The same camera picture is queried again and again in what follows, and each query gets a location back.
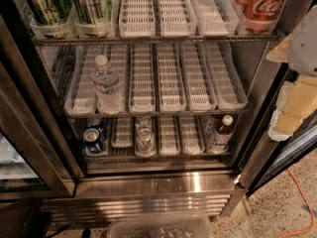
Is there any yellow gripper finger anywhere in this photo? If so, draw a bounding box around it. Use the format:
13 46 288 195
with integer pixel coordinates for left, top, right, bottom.
265 35 291 62
268 75 317 142

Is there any silver soda can front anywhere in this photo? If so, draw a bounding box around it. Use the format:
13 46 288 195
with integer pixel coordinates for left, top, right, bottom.
136 128 155 156

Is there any brown juice bottle white cap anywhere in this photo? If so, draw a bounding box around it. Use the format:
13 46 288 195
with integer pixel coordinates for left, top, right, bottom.
208 115 234 154

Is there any silver soda can behind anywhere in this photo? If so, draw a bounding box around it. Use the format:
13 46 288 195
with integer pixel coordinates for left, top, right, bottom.
136 116 152 130

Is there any clear plastic bin on floor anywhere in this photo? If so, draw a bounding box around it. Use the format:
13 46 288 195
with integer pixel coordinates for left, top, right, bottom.
106 213 213 238

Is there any blue pepsi can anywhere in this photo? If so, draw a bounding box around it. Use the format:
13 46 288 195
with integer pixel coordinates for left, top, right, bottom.
83 128 105 154
87 118 105 137

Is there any white tray shelf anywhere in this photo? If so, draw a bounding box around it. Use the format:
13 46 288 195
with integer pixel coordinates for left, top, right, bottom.
179 44 216 112
156 43 186 112
190 0 239 37
107 47 126 112
205 43 248 111
129 44 156 113
157 0 197 37
119 0 156 38
64 46 100 116

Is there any red Coca-Cola can front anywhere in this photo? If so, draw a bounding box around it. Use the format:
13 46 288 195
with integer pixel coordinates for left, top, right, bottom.
245 0 283 34

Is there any blue Pepsi can front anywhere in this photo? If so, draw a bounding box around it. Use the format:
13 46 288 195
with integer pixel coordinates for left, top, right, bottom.
83 128 105 154

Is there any stainless steel fridge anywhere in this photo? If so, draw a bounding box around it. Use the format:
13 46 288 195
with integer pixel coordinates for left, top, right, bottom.
0 0 314 227

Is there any wire shelf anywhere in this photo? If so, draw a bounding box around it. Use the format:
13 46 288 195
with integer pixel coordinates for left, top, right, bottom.
66 109 250 119
32 35 281 46

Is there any silver soda can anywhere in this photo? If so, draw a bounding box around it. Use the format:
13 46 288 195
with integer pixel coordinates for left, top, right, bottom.
136 128 155 156
136 116 152 130

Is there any fridge door right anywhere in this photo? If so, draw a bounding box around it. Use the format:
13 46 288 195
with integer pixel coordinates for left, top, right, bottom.
239 63 317 196

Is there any blue Pepsi can behind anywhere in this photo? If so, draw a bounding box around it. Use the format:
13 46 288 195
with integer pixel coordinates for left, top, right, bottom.
87 118 105 137

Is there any orange power cable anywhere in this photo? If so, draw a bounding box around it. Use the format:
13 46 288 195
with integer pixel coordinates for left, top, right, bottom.
276 168 317 238

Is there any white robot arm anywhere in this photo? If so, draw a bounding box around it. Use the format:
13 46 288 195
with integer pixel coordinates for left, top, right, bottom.
266 6 317 142

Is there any green can top left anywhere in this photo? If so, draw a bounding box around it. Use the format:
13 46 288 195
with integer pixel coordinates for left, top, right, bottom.
27 0 72 26

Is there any clear plastic water bottle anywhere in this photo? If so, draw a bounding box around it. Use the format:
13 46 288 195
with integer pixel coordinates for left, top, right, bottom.
92 55 124 115

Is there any glass fridge door left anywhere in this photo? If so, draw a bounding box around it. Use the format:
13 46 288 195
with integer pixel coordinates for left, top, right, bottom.
0 19 74 201

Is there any green striped can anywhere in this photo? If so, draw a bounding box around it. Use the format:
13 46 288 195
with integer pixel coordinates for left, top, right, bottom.
73 0 112 25

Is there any top wire shelf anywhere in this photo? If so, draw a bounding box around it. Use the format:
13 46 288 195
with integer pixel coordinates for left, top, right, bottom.
32 35 281 46

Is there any middle wire shelf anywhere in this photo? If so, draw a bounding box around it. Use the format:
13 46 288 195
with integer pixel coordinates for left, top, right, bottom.
66 109 250 119

